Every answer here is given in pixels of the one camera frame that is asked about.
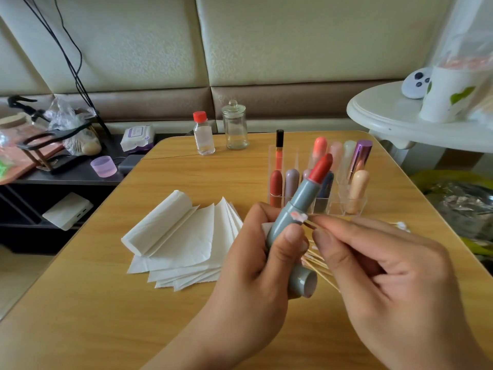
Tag person's left hand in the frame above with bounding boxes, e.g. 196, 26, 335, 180
202, 202, 311, 363

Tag person's right hand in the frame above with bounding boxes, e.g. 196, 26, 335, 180
308, 214, 493, 370

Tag grey-blue lipstick cap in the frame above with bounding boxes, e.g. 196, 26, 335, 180
287, 266, 318, 299

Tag stack of white tissues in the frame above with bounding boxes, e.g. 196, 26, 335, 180
121, 190, 244, 292

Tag red lipstick grey-blue tube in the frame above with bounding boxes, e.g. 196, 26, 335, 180
266, 153, 334, 247

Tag white tissue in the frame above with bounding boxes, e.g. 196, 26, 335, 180
121, 190, 195, 256

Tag clear acrylic lipstick organizer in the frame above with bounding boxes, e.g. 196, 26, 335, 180
275, 129, 374, 215

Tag red lipstick mauve tube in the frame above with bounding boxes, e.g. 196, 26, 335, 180
284, 169, 300, 201

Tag red lipstick navy tube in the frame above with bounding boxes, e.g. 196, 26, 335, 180
317, 172, 335, 201

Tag person's left forearm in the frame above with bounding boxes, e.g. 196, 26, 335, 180
142, 335, 243, 370

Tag yellow-green bin with bag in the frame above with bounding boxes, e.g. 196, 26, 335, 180
416, 169, 493, 259

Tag clear bottle red cap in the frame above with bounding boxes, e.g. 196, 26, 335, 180
193, 110, 217, 156

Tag glass jar with lid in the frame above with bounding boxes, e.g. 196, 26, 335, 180
222, 100, 250, 151

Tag white round side table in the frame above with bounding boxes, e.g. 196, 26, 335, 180
347, 81, 493, 155

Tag wet wipes pack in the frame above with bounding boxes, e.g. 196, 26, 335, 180
120, 124, 156, 153

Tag small purple plastic cup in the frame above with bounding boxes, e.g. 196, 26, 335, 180
90, 155, 119, 179

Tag white power bank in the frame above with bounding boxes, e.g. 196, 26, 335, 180
42, 192, 94, 231

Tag white mug green leaf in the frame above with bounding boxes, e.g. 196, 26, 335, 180
420, 56, 493, 124

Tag white panda figure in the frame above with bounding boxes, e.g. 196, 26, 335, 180
401, 67, 432, 100

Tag black low shelf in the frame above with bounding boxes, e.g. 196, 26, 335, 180
0, 133, 192, 255

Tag crumpled clear plastic bag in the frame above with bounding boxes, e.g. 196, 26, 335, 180
45, 95, 103, 156

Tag pink tray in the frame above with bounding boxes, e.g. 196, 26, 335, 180
0, 123, 66, 186

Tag beige padded backrest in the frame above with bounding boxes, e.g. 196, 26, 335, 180
0, 0, 456, 132

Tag jar with wooden lid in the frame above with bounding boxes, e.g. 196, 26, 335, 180
0, 112, 32, 143

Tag black clip tool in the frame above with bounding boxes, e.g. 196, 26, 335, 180
6, 95, 47, 120

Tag black cables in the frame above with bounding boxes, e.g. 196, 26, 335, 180
22, 0, 105, 132

